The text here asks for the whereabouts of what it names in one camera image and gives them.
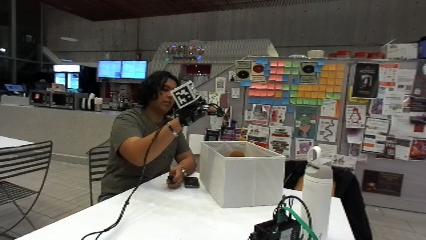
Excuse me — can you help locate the black phone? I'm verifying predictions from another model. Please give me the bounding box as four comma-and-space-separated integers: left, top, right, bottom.
184, 176, 201, 189

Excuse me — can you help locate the white cube with black markers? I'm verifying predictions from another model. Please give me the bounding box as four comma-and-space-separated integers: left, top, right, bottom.
169, 80, 200, 110

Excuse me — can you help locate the the person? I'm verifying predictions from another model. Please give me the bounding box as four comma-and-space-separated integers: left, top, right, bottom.
97, 70, 198, 203

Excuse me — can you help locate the white fabric storage box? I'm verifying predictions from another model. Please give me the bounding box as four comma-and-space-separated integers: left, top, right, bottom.
198, 140, 286, 209

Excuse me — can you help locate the black slatted metal chair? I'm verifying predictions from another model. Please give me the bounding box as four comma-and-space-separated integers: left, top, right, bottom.
0, 140, 54, 236
86, 139, 112, 207

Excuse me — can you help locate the field of coloured sticky notes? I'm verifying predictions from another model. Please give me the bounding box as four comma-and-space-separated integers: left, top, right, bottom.
238, 59, 346, 107

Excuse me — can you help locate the black electronics box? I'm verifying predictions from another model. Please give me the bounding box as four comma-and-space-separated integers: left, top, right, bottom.
247, 218, 303, 240

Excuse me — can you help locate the grey service counter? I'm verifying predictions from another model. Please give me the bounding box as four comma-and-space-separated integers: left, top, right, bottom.
0, 103, 122, 158

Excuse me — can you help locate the lit drinks fridge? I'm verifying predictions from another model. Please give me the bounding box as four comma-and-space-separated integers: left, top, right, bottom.
52, 64, 82, 93

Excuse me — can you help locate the black framed poster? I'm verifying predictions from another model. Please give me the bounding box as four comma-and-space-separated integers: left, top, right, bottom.
350, 62, 381, 100

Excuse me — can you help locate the notice board with posters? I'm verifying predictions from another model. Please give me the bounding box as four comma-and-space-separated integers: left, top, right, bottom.
197, 56, 426, 214

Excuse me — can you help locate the black jacket on chair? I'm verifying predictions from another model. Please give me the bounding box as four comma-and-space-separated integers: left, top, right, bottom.
283, 159, 374, 240

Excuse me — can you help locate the dark poster with pale print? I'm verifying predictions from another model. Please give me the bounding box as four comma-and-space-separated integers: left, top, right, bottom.
361, 169, 405, 197

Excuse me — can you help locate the white cardboard box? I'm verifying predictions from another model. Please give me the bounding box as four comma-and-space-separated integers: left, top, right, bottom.
385, 43, 419, 61

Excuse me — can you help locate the long black glove cable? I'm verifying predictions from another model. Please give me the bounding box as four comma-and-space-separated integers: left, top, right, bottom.
80, 114, 177, 240

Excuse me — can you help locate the silver bracelet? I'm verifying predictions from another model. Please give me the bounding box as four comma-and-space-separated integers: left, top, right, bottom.
166, 122, 180, 138

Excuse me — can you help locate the wall screen with blue picture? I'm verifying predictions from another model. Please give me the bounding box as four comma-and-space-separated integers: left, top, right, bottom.
97, 60, 122, 80
121, 59, 149, 81

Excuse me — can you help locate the black looped cable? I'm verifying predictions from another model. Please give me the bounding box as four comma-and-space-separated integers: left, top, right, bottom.
271, 194, 314, 236

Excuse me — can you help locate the green cable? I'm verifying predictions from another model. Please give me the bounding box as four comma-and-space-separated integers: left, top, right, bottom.
281, 206, 321, 240

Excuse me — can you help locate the white water bottle with handle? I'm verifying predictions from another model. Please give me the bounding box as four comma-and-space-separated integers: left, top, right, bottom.
301, 145, 334, 240

